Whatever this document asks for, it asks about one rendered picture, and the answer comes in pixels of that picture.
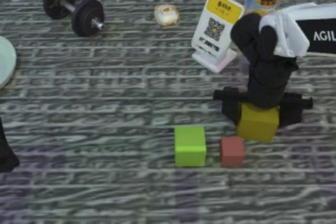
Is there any large yellow block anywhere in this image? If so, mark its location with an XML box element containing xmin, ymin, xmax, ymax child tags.
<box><xmin>236</xmin><ymin>102</ymin><xmax>280</xmax><ymax>143</ymax></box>

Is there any small red block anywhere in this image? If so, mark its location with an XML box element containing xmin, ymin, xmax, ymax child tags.
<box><xmin>219</xmin><ymin>136</ymin><xmax>246</xmax><ymax>167</ymax></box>

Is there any green cube block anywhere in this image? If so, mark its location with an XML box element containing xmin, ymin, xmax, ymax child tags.
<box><xmin>174</xmin><ymin>125</ymin><xmax>207</xmax><ymax>167</ymax></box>

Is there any QR code sign stand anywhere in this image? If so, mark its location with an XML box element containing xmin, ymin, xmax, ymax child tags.
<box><xmin>191</xmin><ymin>0</ymin><xmax>245</xmax><ymax>73</ymax></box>

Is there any white and orange toy bun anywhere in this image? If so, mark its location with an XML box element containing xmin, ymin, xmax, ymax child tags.
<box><xmin>154</xmin><ymin>4</ymin><xmax>180</xmax><ymax>27</ymax></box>

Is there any black dumbbell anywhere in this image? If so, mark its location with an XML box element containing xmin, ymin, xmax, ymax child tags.
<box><xmin>43</xmin><ymin>0</ymin><xmax>106</xmax><ymax>37</ymax></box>

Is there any pale green plate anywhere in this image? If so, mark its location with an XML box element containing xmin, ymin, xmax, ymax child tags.
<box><xmin>0</xmin><ymin>36</ymin><xmax>17</xmax><ymax>89</ymax></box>

